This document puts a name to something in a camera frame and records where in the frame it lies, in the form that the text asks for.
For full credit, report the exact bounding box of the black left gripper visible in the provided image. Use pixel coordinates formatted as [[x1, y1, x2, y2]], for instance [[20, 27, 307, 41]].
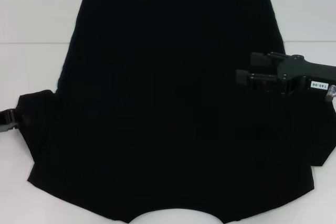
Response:
[[0, 109, 19, 133]]

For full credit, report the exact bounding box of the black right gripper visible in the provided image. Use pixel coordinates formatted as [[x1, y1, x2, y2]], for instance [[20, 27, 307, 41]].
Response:
[[235, 51, 329, 97]]

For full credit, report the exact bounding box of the black shirt with FREE print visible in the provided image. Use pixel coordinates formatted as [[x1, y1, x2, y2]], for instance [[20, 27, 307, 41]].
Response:
[[16, 0, 336, 224]]

